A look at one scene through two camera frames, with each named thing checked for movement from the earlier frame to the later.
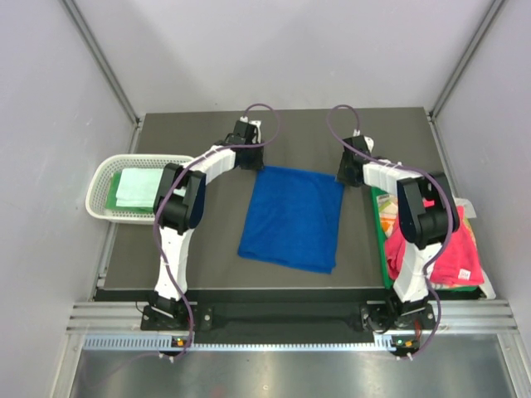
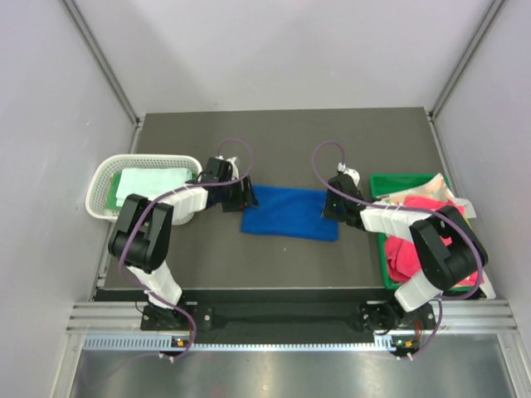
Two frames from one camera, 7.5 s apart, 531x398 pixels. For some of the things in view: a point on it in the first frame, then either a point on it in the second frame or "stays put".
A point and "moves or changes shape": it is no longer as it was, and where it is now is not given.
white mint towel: [138, 187] stays put
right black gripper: [342, 176] to [328, 211]
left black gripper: [257, 163] to [246, 198]
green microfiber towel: [111, 197] stays put
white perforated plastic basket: [101, 169] stays put
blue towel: [292, 219] moves or changes shape
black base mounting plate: [287, 321] stays put
